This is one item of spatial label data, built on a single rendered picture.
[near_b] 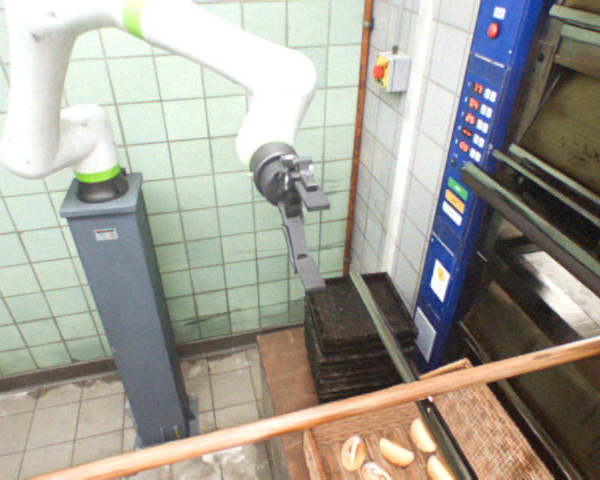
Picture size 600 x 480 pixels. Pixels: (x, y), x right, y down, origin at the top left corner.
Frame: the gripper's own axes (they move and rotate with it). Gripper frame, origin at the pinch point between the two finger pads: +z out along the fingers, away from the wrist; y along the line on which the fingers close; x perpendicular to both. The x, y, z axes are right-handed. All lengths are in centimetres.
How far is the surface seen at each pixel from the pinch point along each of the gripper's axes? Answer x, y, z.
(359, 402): -6.5, 28.3, 6.5
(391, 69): -49, 1, -83
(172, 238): 26, 75, -118
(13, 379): 108, 141, -117
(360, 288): -18.6, 31.5, -23.1
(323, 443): -12, 88, -21
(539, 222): -41.0, 5.4, -4.2
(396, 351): -18.6, 31.5, -4.3
